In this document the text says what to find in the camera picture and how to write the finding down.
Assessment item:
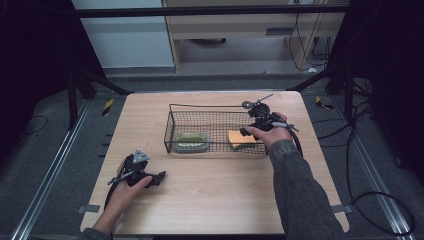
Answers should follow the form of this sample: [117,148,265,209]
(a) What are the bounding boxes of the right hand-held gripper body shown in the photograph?
[241,92,300,134]

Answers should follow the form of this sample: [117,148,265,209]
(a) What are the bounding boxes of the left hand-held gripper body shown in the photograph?
[106,148,156,188]

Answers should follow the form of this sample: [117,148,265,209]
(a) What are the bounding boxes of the orange sponge with green pad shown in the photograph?
[227,129,258,151]

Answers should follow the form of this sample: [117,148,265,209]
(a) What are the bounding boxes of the black wire mesh basket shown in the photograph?
[163,103,273,156]

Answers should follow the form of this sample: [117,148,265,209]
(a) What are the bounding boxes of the person's right hand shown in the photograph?
[245,112,295,150]

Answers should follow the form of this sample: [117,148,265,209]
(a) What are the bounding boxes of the person's left hand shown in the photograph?
[104,175,154,218]

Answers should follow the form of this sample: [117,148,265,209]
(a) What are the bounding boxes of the yellow black striped tape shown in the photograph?
[314,95,335,111]
[101,97,115,117]

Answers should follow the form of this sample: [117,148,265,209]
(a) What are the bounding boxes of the grey tape strip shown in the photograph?
[331,203,354,215]
[76,203,101,215]

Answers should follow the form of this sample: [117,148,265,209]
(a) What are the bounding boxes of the wooden shelf unit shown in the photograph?
[161,0,350,73]

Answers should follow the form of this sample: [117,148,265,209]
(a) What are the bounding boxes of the black metal stand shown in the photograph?
[64,62,135,132]
[286,59,372,125]

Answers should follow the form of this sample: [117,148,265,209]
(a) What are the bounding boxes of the black horizontal metal bar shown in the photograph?
[49,4,352,18]

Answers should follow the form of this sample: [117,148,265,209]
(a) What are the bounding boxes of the white cabinet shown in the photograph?
[71,0,176,70]

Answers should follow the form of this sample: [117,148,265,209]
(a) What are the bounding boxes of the dark curtain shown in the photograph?
[0,0,107,161]
[328,0,424,188]

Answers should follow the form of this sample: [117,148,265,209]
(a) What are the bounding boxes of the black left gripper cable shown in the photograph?
[103,184,118,212]

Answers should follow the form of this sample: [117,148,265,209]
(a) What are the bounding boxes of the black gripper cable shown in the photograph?
[285,125,305,158]
[103,184,118,212]

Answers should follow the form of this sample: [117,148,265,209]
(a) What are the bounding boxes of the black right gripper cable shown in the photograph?
[285,125,305,158]

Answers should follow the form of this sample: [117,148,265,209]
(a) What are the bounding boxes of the black hanging cables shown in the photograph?
[287,12,332,73]

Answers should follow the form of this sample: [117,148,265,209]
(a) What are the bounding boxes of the aluminium floor rail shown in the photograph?
[9,99,92,240]
[329,95,418,240]

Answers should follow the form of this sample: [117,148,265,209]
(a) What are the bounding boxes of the thin black floor cable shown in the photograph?
[19,114,50,137]

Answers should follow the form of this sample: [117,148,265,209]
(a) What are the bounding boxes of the black looped floor cable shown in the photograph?
[313,99,417,236]

